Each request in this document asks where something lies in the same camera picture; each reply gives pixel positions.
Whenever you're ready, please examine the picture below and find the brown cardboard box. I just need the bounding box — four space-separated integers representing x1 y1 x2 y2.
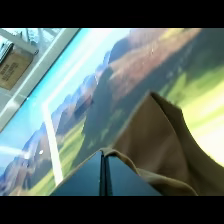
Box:
0 48 34 91

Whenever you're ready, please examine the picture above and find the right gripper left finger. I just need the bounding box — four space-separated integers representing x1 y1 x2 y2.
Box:
50 150 105 197

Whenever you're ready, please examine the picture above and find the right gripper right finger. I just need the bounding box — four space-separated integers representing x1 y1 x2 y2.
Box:
104 154 162 197

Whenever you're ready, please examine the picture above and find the khaki shirt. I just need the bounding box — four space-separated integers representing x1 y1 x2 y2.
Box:
100 91 224 197

